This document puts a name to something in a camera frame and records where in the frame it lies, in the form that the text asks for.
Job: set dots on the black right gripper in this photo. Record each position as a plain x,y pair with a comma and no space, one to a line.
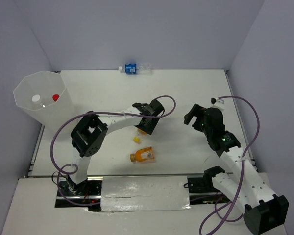
196,110

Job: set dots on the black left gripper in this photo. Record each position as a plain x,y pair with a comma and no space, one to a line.
149,129

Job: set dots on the clear bottle yellow cap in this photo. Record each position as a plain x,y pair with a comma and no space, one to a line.
139,136

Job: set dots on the orange juice bottle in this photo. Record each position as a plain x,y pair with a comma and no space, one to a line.
145,155

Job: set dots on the clear bottle red cap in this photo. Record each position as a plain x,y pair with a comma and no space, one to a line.
55,97

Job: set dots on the clear bottle white label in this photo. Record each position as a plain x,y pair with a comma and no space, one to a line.
37,100

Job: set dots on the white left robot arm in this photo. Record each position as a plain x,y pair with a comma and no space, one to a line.
91,130

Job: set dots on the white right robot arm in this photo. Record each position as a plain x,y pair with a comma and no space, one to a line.
260,206

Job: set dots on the translucent white bin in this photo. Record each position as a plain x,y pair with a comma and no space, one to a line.
45,84

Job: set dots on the clear bottle blue label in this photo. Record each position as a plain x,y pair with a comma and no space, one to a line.
135,69

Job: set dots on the white foil cover sheet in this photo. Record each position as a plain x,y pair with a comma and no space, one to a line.
133,194

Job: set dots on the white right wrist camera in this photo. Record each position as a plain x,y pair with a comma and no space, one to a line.
217,103

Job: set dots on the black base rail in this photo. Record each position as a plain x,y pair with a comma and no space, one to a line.
90,198

